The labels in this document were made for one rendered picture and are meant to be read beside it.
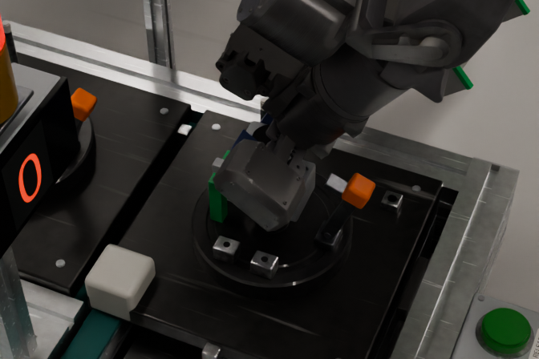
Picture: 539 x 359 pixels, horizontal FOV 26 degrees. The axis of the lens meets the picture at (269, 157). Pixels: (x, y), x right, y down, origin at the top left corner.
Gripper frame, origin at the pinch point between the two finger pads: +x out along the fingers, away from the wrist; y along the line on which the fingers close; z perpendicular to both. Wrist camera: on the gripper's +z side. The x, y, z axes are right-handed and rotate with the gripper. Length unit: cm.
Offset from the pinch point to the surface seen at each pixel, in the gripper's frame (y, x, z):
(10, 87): 18.6, -11.2, 18.5
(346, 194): 0.9, -3.1, -7.1
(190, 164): -4.7, 14.7, 1.1
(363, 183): -0.3, -4.1, -7.6
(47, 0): -31, 42, 21
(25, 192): 19.7, -4.4, 13.4
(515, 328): 1.3, -4.4, -25.1
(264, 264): 5.7, 4.8, -6.5
